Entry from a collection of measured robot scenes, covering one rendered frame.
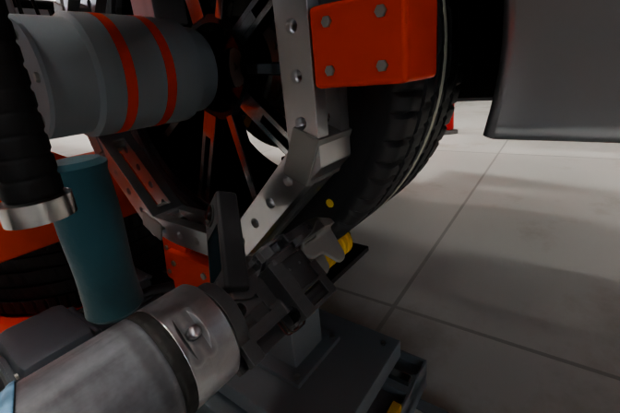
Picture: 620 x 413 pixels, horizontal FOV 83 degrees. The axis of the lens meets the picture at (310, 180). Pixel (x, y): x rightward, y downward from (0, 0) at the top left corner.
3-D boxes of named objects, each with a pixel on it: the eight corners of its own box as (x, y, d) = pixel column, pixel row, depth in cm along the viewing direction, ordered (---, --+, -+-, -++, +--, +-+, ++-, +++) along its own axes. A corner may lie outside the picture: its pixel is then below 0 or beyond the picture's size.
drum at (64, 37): (231, 117, 50) (214, 10, 46) (65, 149, 34) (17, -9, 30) (175, 117, 58) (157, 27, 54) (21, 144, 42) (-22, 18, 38)
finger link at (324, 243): (354, 250, 46) (313, 286, 39) (325, 215, 47) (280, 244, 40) (368, 238, 44) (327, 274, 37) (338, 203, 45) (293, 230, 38)
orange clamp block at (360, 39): (353, 83, 38) (437, 76, 33) (312, 89, 32) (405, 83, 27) (350, 13, 36) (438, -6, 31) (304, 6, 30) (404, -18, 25)
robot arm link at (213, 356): (124, 332, 31) (146, 289, 25) (172, 302, 35) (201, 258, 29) (179, 421, 29) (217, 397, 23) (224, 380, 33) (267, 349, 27)
